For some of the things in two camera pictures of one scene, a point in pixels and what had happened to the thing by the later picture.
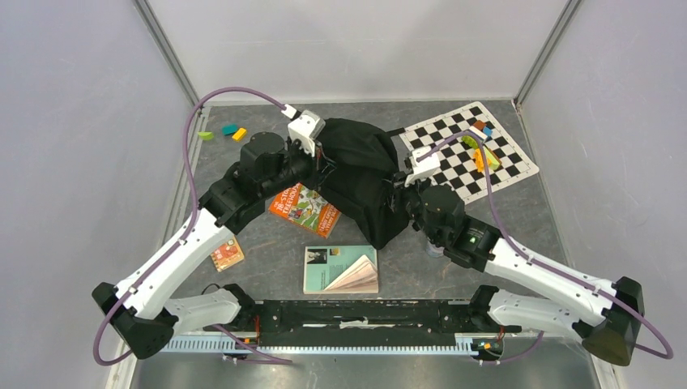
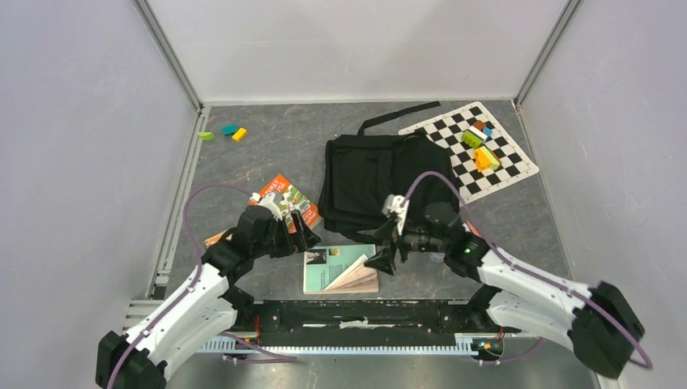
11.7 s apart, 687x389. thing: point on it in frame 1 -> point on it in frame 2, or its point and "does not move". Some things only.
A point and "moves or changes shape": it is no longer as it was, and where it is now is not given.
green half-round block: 206,135 does not move
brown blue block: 481,126 does not move
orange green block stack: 492,161 does not move
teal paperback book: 340,269 does not move
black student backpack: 363,160 moves or changes shape
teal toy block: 229,129 does not move
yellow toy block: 239,134 does not move
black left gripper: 319,166 -> 292,243
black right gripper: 398,190 -> 384,259
